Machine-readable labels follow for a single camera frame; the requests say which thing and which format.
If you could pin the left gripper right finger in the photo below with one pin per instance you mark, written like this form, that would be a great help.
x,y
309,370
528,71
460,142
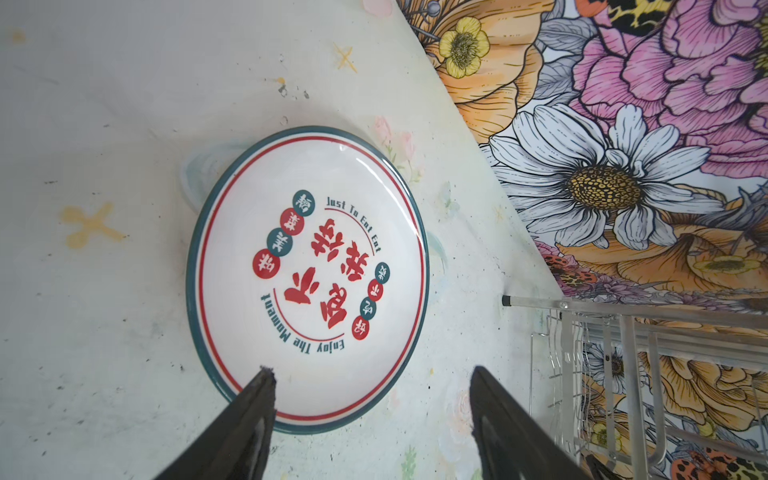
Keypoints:
x,y
511,444

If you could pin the white plate red characters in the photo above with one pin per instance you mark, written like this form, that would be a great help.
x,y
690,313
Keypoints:
x,y
309,257

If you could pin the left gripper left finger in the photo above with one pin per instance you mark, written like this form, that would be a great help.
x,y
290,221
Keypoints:
x,y
236,445

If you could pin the metal wire dish rack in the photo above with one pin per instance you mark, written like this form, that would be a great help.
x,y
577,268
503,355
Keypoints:
x,y
650,392

